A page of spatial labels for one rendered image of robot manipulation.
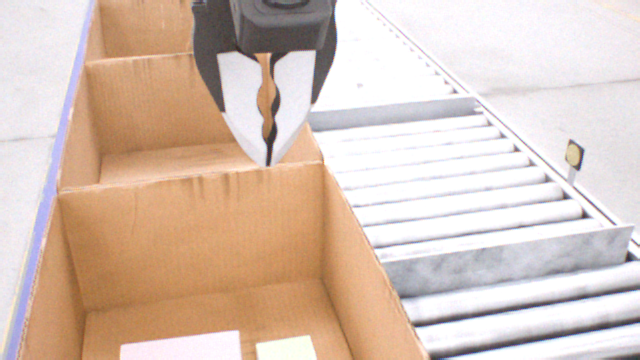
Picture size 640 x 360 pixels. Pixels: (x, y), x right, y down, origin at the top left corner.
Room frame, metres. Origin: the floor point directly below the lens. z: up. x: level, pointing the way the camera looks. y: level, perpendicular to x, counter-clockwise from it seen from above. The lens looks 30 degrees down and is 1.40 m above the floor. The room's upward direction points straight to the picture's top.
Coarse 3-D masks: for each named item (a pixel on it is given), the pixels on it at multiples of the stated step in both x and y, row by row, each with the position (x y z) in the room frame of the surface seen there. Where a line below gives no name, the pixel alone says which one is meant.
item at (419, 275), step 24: (528, 240) 0.83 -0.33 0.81; (552, 240) 0.84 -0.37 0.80; (576, 240) 0.85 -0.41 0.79; (600, 240) 0.86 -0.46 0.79; (624, 240) 0.87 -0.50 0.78; (384, 264) 0.77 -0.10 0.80; (408, 264) 0.78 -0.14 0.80; (432, 264) 0.79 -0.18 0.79; (456, 264) 0.80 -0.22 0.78; (480, 264) 0.81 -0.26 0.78; (504, 264) 0.82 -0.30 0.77; (528, 264) 0.83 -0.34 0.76; (552, 264) 0.84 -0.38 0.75; (576, 264) 0.85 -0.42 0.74; (600, 264) 0.86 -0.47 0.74; (408, 288) 0.78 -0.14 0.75; (432, 288) 0.79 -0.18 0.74; (456, 288) 0.80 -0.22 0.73
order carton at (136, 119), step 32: (96, 64) 0.96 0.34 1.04; (128, 64) 0.97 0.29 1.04; (160, 64) 0.98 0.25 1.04; (192, 64) 1.00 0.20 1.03; (96, 96) 0.96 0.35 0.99; (128, 96) 0.97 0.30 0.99; (160, 96) 0.98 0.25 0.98; (192, 96) 0.99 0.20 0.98; (96, 128) 0.95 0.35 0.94; (128, 128) 0.97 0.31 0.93; (160, 128) 0.98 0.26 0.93; (192, 128) 0.99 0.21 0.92; (224, 128) 1.00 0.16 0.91; (64, 160) 0.65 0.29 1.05; (96, 160) 0.89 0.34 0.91; (128, 160) 0.94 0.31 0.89; (160, 160) 0.94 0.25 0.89; (192, 160) 0.94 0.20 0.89; (224, 160) 0.94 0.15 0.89; (288, 160) 0.86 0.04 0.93; (320, 160) 0.65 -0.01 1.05
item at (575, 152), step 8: (568, 144) 1.12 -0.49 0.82; (576, 144) 1.10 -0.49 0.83; (568, 152) 1.12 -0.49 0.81; (576, 152) 1.09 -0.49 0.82; (584, 152) 1.08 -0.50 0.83; (568, 160) 1.11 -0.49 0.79; (576, 160) 1.09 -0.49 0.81; (576, 168) 1.09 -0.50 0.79; (568, 176) 1.11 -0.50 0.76; (568, 184) 1.11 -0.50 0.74
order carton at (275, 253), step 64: (64, 192) 0.58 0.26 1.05; (128, 192) 0.59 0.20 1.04; (192, 192) 0.61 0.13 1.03; (256, 192) 0.62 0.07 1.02; (320, 192) 0.64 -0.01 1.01; (64, 256) 0.54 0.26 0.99; (128, 256) 0.59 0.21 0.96; (192, 256) 0.60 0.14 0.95; (256, 256) 0.62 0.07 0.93; (320, 256) 0.64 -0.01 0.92; (64, 320) 0.48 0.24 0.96; (128, 320) 0.56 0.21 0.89; (192, 320) 0.56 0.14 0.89; (256, 320) 0.56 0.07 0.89; (320, 320) 0.56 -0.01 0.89; (384, 320) 0.43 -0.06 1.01
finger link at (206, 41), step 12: (204, 0) 0.39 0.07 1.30; (192, 12) 0.38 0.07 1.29; (204, 12) 0.38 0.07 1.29; (204, 24) 0.38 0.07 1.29; (192, 36) 0.39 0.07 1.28; (204, 36) 0.38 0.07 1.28; (216, 36) 0.38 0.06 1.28; (192, 48) 0.39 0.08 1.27; (204, 48) 0.38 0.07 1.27; (216, 48) 0.38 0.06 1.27; (228, 48) 0.39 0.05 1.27; (204, 60) 0.38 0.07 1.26; (216, 60) 0.38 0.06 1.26; (204, 72) 0.38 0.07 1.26; (216, 72) 0.38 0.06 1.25; (216, 84) 0.38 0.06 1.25; (216, 96) 0.38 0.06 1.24
